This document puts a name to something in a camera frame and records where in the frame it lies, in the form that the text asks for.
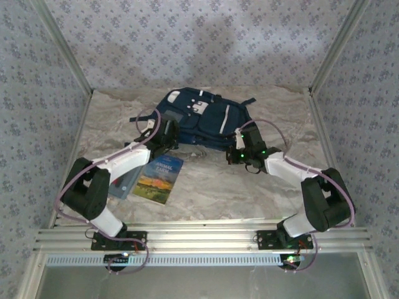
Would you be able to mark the Animal Farm paperback book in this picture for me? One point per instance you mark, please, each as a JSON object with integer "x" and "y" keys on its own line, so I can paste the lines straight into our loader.
{"x": 159, "y": 180}

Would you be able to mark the navy blue backpack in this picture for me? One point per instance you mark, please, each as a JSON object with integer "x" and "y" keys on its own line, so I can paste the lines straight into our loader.
{"x": 212, "y": 118}

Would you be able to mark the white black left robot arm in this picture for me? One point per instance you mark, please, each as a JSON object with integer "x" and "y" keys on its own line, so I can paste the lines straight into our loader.
{"x": 127, "y": 159}

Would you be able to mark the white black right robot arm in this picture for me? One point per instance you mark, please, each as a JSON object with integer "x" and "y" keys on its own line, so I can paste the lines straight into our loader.
{"x": 280, "y": 163}

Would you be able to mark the red pen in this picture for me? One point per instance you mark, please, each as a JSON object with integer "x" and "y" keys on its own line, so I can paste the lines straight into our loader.
{"x": 117, "y": 181}

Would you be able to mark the grey metal panel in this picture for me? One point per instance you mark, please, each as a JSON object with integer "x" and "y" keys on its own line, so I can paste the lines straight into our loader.
{"x": 199, "y": 283}

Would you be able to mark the aluminium table side rail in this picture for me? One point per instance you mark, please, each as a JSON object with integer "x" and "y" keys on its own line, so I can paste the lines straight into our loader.
{"x": 322, "y": 124}
{"x": 78, "y": 134}

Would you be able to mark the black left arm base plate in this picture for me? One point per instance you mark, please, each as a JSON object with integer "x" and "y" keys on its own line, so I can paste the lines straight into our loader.
{"x": 138, "y": 236}

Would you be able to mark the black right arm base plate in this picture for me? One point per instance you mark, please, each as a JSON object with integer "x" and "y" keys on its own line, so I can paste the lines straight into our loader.
{"x": 265, "y": 240}

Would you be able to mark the aluminium mounting rail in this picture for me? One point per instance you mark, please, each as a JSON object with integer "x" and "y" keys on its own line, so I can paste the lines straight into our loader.
{"x": 199, "y": 236}

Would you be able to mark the aluminium frame post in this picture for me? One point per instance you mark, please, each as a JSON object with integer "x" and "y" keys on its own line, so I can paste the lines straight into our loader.
{"x": 336, "y": 46}
{"x": 66, "y": 46}

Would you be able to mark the aluminium frame leg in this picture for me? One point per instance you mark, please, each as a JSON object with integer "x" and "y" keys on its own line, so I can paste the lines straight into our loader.
{"x": 31, "y": 274}
{"x": 371, "y": 274}

